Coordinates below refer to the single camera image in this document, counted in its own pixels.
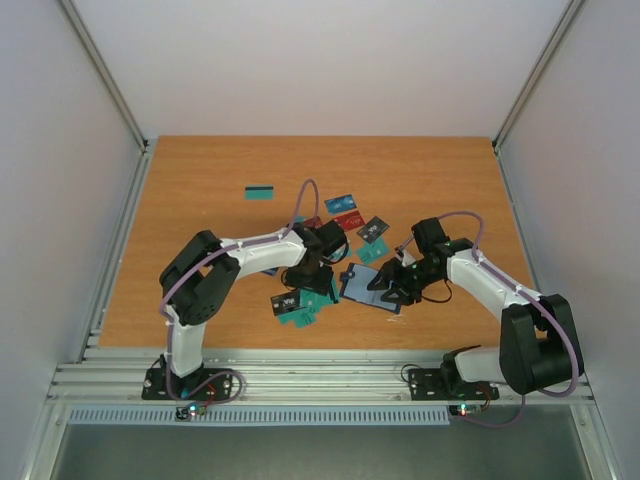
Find blue card top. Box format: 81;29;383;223
324;194;357;215

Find purple cable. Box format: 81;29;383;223
158;178;321;406
399;210;585;429

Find red VIP card right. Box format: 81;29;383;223
334;210;365;232

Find green card right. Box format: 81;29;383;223
356;237;389;265

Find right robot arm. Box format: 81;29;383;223
367;217;584;398

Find green VIP card bottom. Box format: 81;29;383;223
277;309;316;328

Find black card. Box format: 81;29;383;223
270;290;302;316
357;216;389;244

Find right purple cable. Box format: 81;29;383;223
399;210;585;429

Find grey slotted cable duct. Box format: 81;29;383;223
68;405;450;427

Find lone green card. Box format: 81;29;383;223
244;185;274;201

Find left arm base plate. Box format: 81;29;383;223
141;367;237;402

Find red VIP card left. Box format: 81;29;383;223
303;216;323;228

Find navy blue card holder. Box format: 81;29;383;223
339;263;401;314

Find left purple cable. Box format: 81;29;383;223
158;178;321;406

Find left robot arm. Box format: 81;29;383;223
159;220;349;398

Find green card with stripe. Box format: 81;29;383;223
300;279;340;312

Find red vip card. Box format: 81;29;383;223
303;216;323;228
334;210;365;232

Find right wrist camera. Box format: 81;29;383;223
395;246;415;267

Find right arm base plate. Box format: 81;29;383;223
405;368;500;401

